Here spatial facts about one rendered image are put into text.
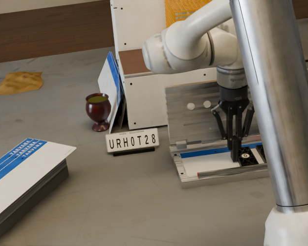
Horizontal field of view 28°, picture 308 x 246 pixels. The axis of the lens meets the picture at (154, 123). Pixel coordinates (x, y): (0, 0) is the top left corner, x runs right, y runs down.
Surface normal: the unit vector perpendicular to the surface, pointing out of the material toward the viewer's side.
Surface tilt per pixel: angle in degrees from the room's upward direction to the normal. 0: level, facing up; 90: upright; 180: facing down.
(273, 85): 73
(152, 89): 90
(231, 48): 89
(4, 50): 0
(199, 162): 0
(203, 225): 0
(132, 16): 90
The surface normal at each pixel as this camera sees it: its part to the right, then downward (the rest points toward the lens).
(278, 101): -0.34, 0.15
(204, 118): 0.13, 0.27
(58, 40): -0.07, -0.88
